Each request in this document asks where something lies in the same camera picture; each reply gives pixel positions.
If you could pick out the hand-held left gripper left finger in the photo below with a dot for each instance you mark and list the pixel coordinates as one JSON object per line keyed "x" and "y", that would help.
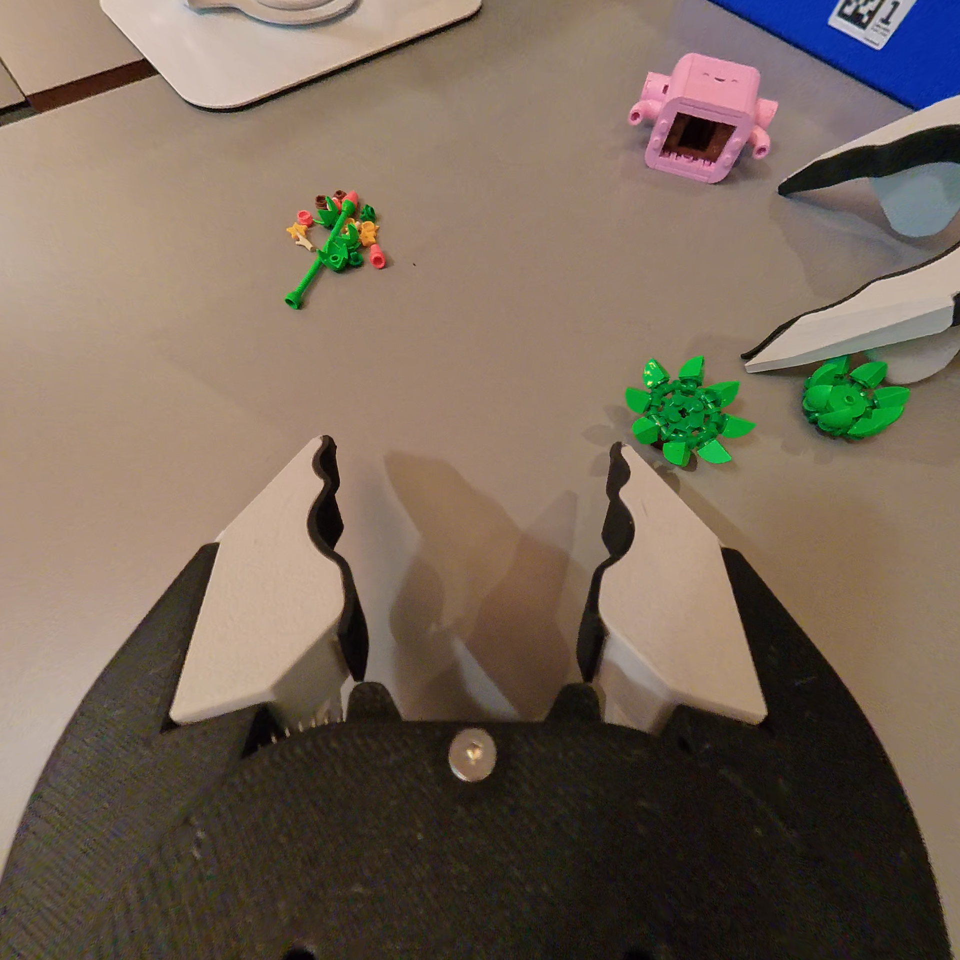
{"x": 262, "y": 600}

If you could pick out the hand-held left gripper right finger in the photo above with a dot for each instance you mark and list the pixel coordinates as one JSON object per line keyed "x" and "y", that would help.
{"x": 675, "y": 615}

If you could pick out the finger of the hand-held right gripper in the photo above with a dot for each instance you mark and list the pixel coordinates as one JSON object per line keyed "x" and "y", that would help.
{"x": 930, "y": 202}
{"x": 885, "y": 319}

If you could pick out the small green brick leaf rosette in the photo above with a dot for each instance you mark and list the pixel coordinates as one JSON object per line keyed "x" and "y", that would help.
{"x": 847, "y": 409}

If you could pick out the large green brick leaf rosette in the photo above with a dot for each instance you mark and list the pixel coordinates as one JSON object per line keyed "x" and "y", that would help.
{"x": 686, "y": 412}

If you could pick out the blue plastic bin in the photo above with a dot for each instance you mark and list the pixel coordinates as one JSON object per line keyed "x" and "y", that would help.
{"x": 930, "y": 75}

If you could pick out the pink toy brick pot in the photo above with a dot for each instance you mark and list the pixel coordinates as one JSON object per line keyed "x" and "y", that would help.
{"x": 712, "y": 82}

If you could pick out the green toy brick stem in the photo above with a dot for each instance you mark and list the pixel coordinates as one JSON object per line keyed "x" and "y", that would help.
{"x": 304, "y": 285}

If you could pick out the white book stand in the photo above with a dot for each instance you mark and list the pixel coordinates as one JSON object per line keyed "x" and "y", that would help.
{"x": 300, "y": 60}

